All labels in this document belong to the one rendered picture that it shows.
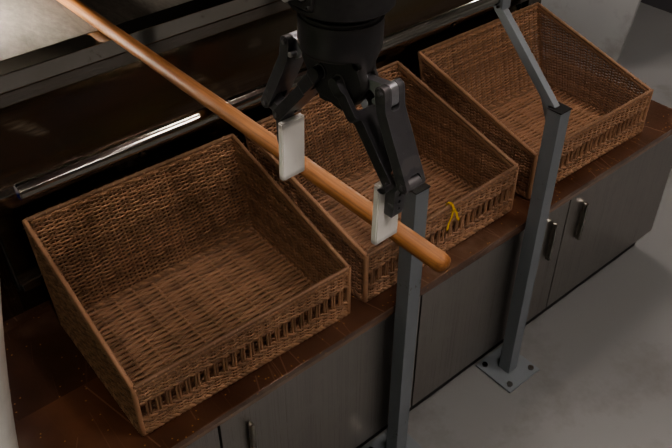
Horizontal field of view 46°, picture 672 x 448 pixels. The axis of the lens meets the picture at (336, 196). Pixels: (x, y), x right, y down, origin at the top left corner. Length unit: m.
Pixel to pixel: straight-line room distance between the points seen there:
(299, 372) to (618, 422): 1.10
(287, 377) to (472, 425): 0.81
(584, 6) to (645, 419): 2.37
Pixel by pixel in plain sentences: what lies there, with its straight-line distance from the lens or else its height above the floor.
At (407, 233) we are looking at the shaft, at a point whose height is 1.21.
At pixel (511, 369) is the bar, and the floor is 0.02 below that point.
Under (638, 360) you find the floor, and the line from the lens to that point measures 2.75.
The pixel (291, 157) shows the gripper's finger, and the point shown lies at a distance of 0.83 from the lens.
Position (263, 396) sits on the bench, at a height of 0.56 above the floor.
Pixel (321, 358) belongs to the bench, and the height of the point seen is 0.56.
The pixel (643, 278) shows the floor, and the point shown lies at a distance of 3.04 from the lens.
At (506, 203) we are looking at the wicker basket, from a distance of 2.21.
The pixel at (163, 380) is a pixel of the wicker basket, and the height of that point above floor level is 0.71.
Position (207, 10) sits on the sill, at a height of 1.17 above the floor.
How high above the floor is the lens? 1.96
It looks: 38 degrees down
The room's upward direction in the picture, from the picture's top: straight up
